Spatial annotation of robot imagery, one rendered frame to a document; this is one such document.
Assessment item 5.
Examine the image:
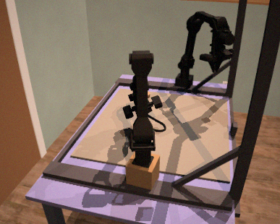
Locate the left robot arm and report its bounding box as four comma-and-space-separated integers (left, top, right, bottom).
128, 51, 156, 168

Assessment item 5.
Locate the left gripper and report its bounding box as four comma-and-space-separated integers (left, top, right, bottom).
123, 95, 163, 119

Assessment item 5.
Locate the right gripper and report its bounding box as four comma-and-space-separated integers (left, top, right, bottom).
200, 43, 225, 73

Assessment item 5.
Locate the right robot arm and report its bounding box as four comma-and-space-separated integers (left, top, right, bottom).
178, 12, 235, 79

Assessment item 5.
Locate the black metal frame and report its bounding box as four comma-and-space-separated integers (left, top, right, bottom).
171, 0, 280, 201

